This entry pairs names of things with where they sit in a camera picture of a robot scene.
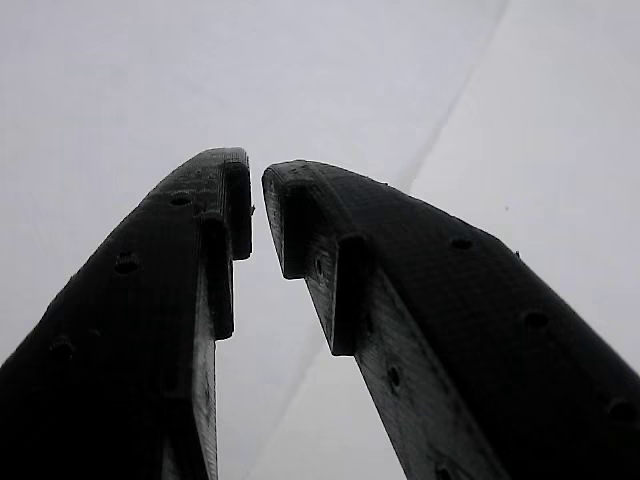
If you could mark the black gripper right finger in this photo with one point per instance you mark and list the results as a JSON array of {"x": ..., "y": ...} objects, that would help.
[{"x": 475, "y": 350}]

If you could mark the white paper sheet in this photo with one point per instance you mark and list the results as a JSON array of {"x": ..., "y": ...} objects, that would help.
[{"x": 350, "y": 75}]

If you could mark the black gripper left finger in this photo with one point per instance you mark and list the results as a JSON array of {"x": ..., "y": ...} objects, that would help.
[{"x": 115, "y": 350}]

